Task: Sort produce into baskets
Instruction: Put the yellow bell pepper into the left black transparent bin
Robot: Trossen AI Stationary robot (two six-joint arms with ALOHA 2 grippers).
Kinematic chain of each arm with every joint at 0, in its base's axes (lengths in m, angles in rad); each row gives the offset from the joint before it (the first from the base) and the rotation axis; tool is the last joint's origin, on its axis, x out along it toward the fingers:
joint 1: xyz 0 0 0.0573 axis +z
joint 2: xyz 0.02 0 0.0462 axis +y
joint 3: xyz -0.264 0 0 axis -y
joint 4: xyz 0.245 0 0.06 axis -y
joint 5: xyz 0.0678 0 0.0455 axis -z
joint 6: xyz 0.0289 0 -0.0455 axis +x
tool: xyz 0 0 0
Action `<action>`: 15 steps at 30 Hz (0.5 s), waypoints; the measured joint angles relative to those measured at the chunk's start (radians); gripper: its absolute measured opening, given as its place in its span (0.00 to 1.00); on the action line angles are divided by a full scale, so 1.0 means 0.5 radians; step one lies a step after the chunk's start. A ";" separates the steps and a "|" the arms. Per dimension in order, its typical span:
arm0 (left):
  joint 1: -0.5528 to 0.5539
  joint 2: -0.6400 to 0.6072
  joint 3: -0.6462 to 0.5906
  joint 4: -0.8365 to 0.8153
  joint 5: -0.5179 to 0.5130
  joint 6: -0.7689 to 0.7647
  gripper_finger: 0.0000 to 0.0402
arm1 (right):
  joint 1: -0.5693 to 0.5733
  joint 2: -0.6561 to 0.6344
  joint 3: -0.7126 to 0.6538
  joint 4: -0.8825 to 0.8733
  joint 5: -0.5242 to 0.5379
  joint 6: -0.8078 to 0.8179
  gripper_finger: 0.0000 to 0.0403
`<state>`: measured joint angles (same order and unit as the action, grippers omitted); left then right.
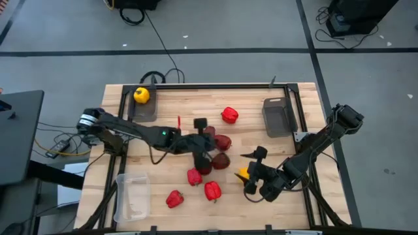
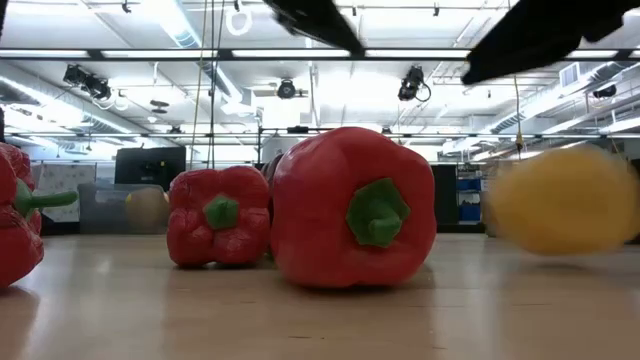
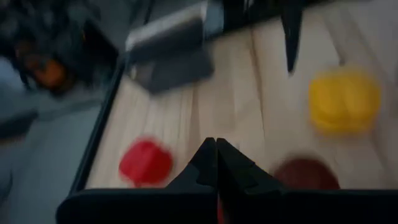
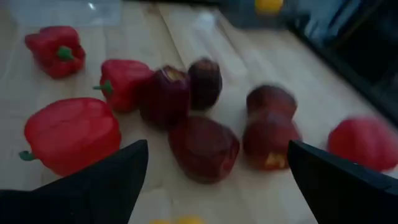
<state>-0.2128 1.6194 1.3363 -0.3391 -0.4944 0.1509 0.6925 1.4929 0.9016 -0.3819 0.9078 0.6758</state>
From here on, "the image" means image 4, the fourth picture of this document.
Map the dark grey plastic bin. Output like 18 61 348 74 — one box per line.
219 0 312 30

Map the red bell pepper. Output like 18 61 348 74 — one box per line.
24 25 87 80
18 97 123 177
326 115 398 172
92 58 155 113

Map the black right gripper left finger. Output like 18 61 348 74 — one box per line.
0 139 149 224

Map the clear plastic bin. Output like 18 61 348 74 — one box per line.
9 0 122 27

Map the black aluminium rig frame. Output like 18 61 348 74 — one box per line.
287 0 398 125

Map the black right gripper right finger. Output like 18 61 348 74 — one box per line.
287 139 398 224

